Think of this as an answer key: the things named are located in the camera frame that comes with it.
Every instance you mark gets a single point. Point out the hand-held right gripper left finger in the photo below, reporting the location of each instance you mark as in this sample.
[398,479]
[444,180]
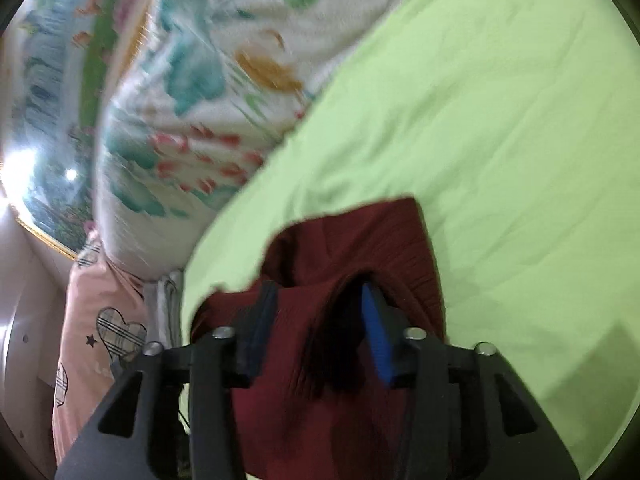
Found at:
[260,322]

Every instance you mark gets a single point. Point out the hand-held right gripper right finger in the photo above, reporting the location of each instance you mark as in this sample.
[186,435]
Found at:
[377,337]

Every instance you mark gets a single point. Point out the maroon knit sweater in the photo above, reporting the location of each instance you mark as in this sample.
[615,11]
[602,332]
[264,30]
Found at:
[310,410]

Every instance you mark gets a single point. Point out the grey folded towel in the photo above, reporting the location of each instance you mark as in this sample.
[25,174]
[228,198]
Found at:
[167,310]

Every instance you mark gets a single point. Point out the pink pillow with plaid hearts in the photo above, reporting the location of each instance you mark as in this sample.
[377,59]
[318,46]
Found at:
[85,385]

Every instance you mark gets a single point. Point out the light green bed sheet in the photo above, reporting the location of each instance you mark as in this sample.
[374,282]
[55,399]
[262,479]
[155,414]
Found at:
[500,160]

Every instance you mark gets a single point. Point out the white floral quilt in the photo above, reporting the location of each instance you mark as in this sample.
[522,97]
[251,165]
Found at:
[200,110]

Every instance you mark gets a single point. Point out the gold framed landscape picture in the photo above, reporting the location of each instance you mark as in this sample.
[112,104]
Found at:
[50,110]

